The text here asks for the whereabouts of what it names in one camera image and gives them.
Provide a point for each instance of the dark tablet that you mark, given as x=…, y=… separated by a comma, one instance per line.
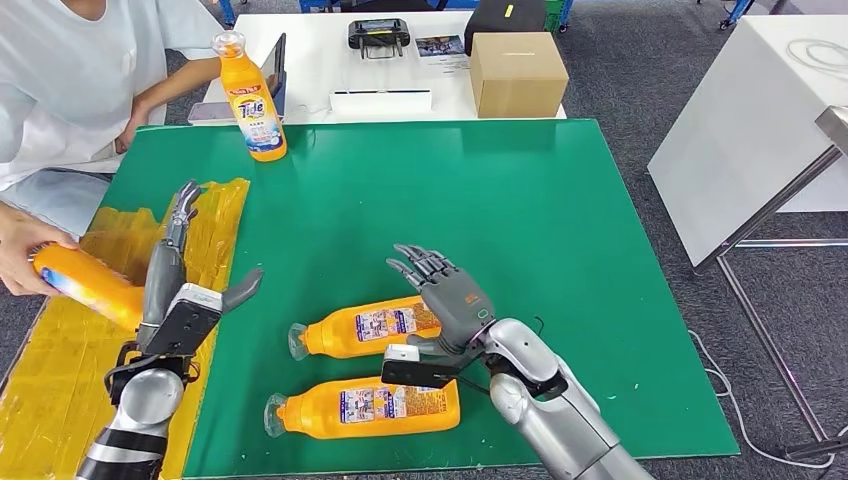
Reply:
x=278, y=66

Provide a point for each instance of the green plastic crate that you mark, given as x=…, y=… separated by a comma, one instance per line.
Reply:
x=553, y=14

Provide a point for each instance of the person's right hand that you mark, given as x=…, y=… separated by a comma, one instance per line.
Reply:
x=16, y=252

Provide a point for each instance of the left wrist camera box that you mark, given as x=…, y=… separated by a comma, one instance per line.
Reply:
x=185, y=324

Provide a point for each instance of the orange Tide detergent bottle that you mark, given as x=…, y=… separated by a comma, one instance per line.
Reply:
x=311, y=414
x=255, y=112
x=99, y=288
x=331, y=334

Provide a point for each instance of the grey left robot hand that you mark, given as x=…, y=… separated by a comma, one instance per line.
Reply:
x=162, y=278

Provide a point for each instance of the white flat long box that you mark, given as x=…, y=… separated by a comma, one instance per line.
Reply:
x=381, y=104

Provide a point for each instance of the person's left hand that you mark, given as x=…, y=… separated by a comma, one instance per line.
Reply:
x=131, y=126

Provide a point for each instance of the white table with box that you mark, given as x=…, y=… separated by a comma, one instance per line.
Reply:
x=318, y=60

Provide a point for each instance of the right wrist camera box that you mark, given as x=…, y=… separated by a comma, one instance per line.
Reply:
x=414, y=374

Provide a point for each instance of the grey metal table frame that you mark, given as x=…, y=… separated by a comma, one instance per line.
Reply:
x=768, y=207

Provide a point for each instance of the person's left forearm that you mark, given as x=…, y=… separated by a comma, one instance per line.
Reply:
x=179, y=83

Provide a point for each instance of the black mesh office chair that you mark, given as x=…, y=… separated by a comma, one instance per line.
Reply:
x=503, y=20

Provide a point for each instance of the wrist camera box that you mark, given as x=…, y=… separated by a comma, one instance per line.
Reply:
x=185, y=324
x=414, y=374

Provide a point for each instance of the person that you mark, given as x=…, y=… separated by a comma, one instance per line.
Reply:
x=66, y=79

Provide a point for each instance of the brown cardboard box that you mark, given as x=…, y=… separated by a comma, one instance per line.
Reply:
x=520, y=79

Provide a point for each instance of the black handheld controller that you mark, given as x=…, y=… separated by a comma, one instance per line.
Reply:
x=379, y=33

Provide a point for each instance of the grey phone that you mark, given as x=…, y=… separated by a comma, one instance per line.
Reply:
x=208, y=112

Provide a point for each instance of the printed booklet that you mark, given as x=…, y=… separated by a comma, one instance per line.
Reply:
x=440, y=46

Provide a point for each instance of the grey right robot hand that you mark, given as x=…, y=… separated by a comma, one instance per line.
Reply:
x=457, y=305

